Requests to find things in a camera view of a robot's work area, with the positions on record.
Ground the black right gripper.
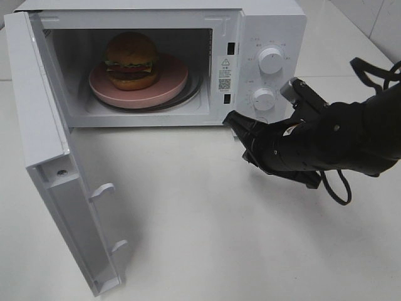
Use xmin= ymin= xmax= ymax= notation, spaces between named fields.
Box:
xmin=222 ymin=110 xmax=310 ymax=176

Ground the round white door button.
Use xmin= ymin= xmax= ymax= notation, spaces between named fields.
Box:
xmin=257 ymin=117 xmax=269 ymax=124

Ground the white microwave knob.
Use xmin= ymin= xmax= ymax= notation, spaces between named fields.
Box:
xmin=258 ymin=45 xmax=284 ymax=75
xmin=253 ymin=88 xmax=276 ymax=111

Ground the pink round plate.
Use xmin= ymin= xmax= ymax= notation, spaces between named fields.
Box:
xmin=89 ymin=54 xmax=189 ymax=109

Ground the burger with lettuce and tomato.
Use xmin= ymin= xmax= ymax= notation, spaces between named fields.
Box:
xmin=104 ymin=31 xmax=159 ymax=91

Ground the white microwave door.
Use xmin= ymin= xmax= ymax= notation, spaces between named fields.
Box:
xmin=4 ymin=12 xmax=125 ymax=296

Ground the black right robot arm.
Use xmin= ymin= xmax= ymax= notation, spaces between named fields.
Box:
xmin=223 ymin=83 xmax=400 ymax=177

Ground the glass microwave turntable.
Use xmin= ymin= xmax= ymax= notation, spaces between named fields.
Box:
xmin=97 ymin=76 xmax=203 ymax=113

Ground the white warning label sticker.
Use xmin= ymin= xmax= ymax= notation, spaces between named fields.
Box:
xmin=217 ymin=56 xmax=234 ymax=93

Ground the white microwave oven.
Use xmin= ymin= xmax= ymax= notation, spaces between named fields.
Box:
xmin=13 ymin=1 xmax=306 ymax=129

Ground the black camera cable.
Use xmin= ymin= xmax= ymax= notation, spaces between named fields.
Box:
xmin=319 ymin=56 xmax=401 ymax=207

